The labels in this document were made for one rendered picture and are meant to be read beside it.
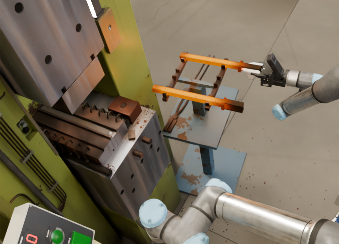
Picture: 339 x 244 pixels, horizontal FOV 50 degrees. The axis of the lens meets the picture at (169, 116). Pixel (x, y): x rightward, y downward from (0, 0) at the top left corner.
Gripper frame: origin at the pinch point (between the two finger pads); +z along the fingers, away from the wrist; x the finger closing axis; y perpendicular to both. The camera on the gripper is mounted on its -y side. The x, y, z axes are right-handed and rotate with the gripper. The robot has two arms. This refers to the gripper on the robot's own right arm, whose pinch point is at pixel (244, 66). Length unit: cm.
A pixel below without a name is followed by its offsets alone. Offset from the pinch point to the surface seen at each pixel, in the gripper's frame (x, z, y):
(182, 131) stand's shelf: -27.3, 24.9, 26.4
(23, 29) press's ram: -69, 40, -71
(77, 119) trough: -55, 59, -7
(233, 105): -25.5, -2.1, -1.8
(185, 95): -25.1, 20.6, -0.8
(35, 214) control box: -102, 38, -25
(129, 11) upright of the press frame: -11, 48, -33
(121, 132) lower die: -54, 38, -3
